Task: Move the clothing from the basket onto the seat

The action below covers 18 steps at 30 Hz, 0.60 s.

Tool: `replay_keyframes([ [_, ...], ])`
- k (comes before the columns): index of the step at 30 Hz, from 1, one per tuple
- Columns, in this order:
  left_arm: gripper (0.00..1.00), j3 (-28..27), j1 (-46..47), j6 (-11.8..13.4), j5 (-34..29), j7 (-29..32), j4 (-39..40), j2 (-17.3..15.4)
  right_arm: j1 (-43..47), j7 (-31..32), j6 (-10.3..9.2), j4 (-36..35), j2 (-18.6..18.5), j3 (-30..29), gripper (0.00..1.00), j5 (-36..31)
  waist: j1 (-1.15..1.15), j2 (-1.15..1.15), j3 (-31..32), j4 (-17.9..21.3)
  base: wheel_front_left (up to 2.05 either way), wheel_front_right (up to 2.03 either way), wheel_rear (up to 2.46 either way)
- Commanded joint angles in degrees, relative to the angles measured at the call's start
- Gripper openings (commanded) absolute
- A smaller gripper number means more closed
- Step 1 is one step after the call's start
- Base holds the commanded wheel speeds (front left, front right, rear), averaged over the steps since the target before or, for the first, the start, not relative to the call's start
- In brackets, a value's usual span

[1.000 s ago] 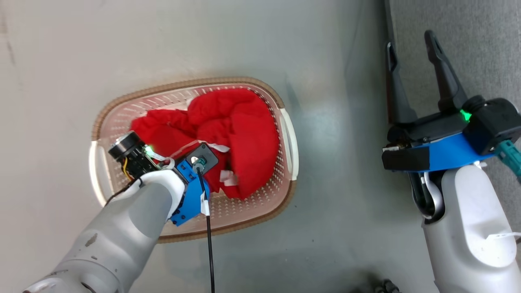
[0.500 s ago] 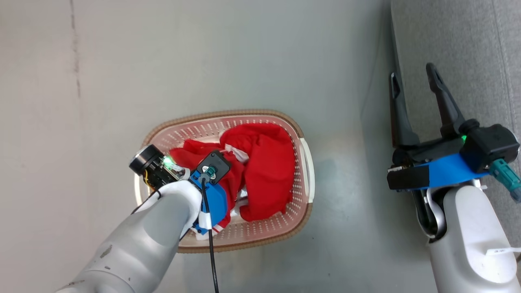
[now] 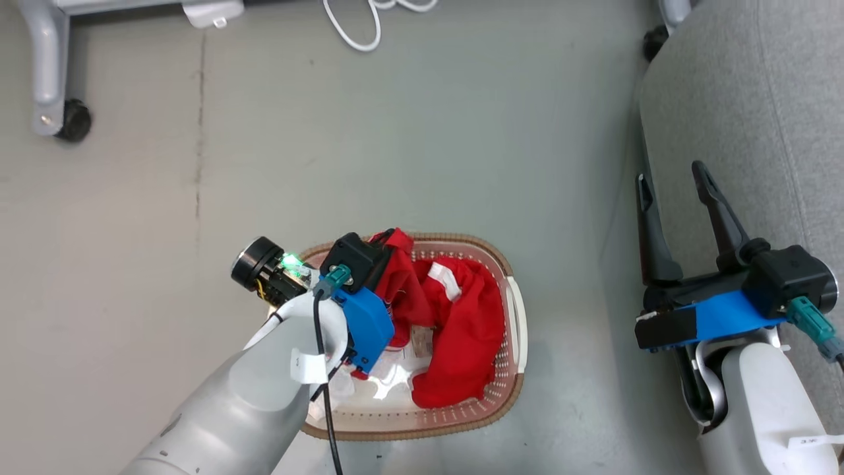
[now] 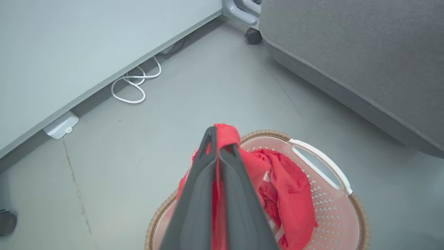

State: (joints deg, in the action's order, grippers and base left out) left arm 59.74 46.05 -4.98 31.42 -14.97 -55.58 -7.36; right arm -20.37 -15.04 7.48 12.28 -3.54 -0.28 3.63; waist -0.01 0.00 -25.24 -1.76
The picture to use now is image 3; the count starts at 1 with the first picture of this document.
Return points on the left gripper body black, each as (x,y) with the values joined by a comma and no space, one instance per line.
(260,267)

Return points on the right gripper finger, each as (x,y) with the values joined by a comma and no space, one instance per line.
(653,237)
(722,218)

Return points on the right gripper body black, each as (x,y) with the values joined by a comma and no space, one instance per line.
(666,326)

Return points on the red garment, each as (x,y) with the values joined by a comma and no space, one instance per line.
(461,330)

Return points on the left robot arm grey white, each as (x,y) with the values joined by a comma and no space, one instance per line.
(231,409)

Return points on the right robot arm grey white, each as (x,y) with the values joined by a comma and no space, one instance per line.
(758,409)

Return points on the pink plastic laundry basket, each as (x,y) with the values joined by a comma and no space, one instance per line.
(461,417)

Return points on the white paper label tag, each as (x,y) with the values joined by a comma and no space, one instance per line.
(814,441)
(308,367)

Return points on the grey fabric sofa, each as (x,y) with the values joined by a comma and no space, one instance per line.
(758,99)

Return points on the white fabric piece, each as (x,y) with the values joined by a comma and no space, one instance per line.
(395,386)

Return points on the black caster wheel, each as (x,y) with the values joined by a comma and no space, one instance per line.
(74,121)
(654,42)

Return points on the white power adapter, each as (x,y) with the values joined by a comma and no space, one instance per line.
(212,13)

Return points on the right wrist camera blue mount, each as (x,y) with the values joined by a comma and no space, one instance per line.
(784,277)

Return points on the wrist camera blue mount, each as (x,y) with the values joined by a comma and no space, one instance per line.
(784,277)
(366,320)

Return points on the left wrist camera blue mount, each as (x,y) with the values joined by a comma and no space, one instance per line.
(366,320)

